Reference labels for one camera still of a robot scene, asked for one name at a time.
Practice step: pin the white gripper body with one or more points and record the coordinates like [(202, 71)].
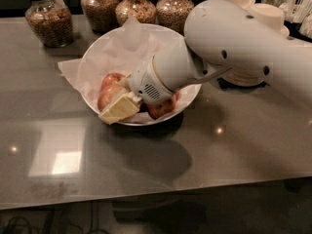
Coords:
[(146, 80)]

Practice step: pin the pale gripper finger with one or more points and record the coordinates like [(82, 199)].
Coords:
[(125, 82)]

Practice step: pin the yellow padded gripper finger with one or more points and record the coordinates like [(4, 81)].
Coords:
[(122, 106)]

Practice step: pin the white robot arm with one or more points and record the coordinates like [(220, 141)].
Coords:
[(218, 37)]

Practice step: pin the left-back red apple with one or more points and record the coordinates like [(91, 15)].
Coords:
[(111, 79)]

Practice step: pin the large front-left apple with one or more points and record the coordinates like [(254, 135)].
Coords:
[(107, 95)]

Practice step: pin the white bowl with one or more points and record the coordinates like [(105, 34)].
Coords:
[(119, 50)]

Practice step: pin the front-right yellow-red apple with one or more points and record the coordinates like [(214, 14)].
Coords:
[(159, 110)]

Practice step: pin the right dark red apple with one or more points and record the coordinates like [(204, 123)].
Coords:
[(177, 95)]

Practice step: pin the white paper liner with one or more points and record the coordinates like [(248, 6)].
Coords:
[(187, 95)]

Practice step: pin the black tray under stacks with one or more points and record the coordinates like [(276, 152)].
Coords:
[(225, 85)]

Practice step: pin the far-left cereal glass jar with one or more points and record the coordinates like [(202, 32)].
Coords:
[(51, 22)]

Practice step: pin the white straws bundle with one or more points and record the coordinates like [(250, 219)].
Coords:
[(300, 9)]

